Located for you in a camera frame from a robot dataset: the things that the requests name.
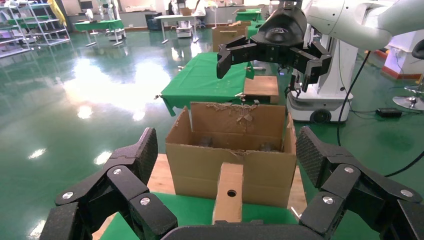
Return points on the small wooden platform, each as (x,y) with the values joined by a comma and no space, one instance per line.
(261,86)

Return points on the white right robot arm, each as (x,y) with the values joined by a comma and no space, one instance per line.
(351,20)

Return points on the white wheeled robot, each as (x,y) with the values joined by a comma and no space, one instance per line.
(334,76)

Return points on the chrome base stool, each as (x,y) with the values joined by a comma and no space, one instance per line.
(410,101)

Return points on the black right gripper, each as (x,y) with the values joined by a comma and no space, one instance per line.
(281,33)

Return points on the large open cardboard carton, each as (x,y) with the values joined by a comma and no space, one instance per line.
(198,172)

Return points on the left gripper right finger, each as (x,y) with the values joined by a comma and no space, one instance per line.
(341,185)

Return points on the black bin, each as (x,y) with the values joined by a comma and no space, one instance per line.
(153,22)

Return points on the cardboard box with hole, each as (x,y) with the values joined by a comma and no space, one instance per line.
(228,179)

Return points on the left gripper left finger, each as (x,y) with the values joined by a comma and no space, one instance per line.
(130,180)

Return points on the yellow hanging garment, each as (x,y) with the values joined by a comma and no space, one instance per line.
(57,11)

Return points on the small white mobile base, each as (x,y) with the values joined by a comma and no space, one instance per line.
(184,30)

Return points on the white cabinet red base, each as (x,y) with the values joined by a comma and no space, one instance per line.
(402,56)

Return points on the black power adapter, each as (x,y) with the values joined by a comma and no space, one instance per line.
(388,112)

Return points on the green tablecloth with yellow marks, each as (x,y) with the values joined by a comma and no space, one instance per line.
(192,212)

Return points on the white humanoid robot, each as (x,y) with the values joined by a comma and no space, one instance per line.
(112,20)

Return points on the silver binder clip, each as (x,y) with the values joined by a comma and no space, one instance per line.
(239,96)
(158,97)

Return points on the white metal shelf rack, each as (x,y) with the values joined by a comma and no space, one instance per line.
(11,36)
(46,30)

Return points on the closed brown cardboard box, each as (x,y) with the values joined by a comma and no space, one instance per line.
(227,38)

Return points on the green covered table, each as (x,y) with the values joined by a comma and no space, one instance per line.
(99,24)
(248,15)

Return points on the plain green tablecloth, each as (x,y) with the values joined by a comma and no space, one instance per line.
(205,79)

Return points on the white desk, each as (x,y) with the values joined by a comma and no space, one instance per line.
(175,18)

